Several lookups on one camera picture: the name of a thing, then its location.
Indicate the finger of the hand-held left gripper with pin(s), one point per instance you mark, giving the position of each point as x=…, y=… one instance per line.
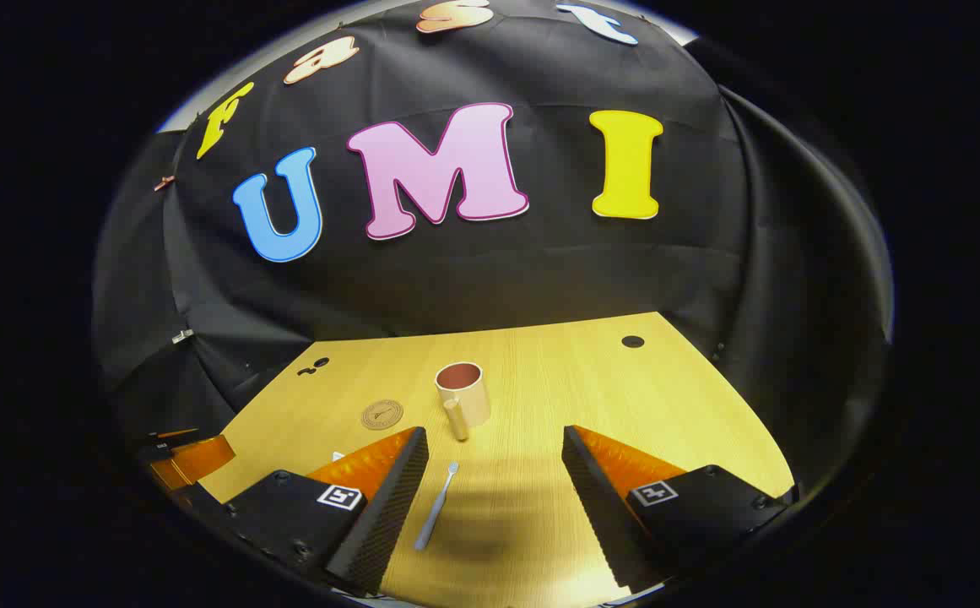
x=198, y=460
x=156, y=443

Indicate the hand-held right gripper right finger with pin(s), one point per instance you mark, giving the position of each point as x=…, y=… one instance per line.
x=599, y=507

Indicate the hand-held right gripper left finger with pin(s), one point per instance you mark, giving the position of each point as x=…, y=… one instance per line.
x=388, y=507

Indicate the white toothbrush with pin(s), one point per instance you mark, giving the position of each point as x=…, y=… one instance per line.
x=436, y=507

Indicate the round wooden coaster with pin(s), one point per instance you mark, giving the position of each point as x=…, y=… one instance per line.
x=382, y=415

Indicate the beige cup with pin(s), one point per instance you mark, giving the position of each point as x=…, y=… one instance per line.
x=474, y=404

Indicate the wooden desktop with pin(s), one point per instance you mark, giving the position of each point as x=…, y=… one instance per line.
x=540, y=397

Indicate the metal clip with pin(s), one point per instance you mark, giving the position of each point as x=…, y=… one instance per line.
x=182, y=336

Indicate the black backdrop cloth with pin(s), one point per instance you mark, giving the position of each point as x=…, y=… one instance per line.
x=540, y=270

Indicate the copper clip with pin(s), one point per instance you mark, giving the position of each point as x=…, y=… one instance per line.
x=165, y=182

